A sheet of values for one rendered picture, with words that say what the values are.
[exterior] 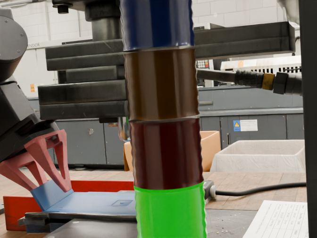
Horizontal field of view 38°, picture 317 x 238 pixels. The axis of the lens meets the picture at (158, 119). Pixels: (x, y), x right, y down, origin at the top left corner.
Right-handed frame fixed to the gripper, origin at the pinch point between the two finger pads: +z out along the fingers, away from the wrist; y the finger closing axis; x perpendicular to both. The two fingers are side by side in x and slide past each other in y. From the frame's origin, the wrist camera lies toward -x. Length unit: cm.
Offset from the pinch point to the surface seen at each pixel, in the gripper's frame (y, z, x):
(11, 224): -20.4, -0.1, 12.5
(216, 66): -74, -45, 480
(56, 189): -0.5, -0.2, 1.0
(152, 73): 28.9, -0.8, -27.9
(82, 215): 4.5, 4.3, -4.1
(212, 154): -58, 23, 245
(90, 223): 5.9, 5.4, -5.6
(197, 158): 28.1, 3.9, -26.6
